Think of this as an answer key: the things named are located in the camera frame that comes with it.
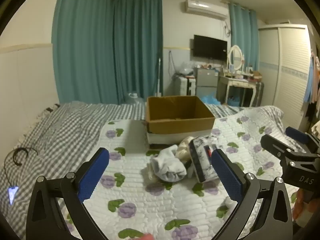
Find clear water jug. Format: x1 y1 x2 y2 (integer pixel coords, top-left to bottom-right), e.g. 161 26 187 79
125 92 147 105

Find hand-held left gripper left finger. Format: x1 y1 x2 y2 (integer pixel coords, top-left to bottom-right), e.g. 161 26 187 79
26 147 110 240

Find white quilt purple flowers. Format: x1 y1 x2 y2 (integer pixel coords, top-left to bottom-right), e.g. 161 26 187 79
60 105 308 240

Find white wardrobe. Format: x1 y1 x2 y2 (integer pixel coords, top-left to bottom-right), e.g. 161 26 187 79
257 24 312 130

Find white mop pole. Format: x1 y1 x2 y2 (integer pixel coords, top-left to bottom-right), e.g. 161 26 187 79
156 57 163 97

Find clear plastic bag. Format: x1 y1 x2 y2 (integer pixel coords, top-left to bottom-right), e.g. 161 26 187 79
176 61 198 77

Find person's right hand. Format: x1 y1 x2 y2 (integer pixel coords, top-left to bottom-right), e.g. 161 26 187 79
291 189 312 227

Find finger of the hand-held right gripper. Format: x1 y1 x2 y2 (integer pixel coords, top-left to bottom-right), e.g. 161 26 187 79
285 127 320 153
260 134 304 160

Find small grey fridge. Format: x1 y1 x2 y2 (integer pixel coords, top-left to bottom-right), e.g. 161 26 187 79
194 68 218 98

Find brown cardboard box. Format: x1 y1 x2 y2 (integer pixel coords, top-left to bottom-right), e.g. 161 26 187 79
145 95 216 150

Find dark checked cloth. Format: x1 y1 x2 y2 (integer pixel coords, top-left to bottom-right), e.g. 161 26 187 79
250 81 264 107

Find white suitcase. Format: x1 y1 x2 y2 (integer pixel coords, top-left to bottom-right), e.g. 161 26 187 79
174 75 196 97

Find narrow teal curtain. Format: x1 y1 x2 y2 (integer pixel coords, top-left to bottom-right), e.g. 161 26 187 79
229 1 259 73

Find cream soft cloth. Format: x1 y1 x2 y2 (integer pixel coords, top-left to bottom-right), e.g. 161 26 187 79
175 136 194 163

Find black wall television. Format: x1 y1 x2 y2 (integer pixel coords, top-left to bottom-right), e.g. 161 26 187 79
193 34 228 62

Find blue plastic bag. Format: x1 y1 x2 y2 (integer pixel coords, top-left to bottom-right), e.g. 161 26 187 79
201 92 222 105

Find white oval mirror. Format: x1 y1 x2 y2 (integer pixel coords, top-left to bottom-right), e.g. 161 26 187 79
227 45 244 72

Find black cable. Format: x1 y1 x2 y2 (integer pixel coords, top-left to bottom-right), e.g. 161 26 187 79
0 147 38 188

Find white air conditioner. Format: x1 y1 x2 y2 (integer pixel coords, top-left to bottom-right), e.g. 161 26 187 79
184 0 228 20

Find white dressing table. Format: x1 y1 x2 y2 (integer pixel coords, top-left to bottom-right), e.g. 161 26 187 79
217 74 258 107

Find white patterned cloth red label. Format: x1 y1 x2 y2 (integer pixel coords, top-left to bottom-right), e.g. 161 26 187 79
189 135 222 182

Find white grey sock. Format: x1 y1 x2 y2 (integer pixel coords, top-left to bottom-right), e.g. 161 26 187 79
150 145 187 182

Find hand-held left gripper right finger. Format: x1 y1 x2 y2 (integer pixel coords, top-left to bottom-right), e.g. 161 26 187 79
211 149 293 240

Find small glowing device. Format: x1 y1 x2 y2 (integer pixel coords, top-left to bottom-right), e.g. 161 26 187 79
8 185 19 205

